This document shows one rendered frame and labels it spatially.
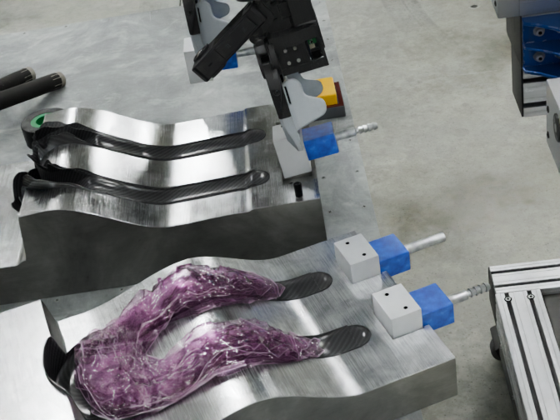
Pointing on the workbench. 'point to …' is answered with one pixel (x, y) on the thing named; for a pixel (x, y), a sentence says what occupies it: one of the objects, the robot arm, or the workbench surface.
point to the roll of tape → (34, 123)
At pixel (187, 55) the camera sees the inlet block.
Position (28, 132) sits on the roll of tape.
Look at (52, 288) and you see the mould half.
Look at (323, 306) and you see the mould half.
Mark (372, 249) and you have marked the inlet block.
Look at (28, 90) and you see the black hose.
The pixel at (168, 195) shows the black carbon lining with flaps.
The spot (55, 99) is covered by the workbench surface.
